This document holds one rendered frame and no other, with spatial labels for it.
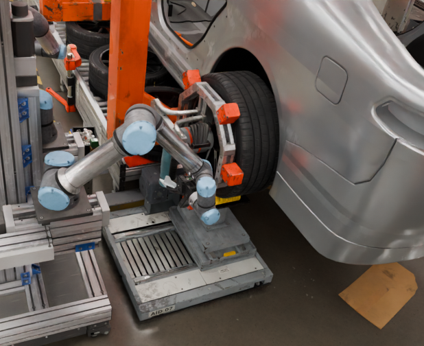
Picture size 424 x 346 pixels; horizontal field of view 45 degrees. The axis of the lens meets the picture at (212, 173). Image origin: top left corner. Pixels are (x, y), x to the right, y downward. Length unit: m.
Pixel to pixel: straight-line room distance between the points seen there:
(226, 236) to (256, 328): 0.55
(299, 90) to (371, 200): 0.56
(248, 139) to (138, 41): 0.80
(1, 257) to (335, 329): 1.84
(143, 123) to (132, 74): 1.04
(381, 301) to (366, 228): 1.26
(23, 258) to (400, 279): 2.32
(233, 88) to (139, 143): 0.81
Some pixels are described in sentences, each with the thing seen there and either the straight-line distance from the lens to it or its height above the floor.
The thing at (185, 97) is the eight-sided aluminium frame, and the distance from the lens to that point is 2.73.
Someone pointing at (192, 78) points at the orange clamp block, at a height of 1.10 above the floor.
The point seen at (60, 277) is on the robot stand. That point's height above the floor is 0.21.
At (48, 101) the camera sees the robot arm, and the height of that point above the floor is 1.03.
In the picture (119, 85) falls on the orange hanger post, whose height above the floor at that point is 0.96.
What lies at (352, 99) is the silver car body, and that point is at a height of 1.46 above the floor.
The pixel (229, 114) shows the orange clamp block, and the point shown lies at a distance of 2.35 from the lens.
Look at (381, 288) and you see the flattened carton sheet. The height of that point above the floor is 0.01.
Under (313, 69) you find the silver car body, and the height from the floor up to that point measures 1.46.
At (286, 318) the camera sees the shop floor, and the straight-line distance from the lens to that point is 3.03.
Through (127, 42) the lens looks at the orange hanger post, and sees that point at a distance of 2.74.
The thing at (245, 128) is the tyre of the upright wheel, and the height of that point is 1.06.
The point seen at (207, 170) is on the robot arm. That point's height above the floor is 1.05.
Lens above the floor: 2.30
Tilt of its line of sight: 37 degrees down
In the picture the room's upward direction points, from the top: 11 degrees clockwise
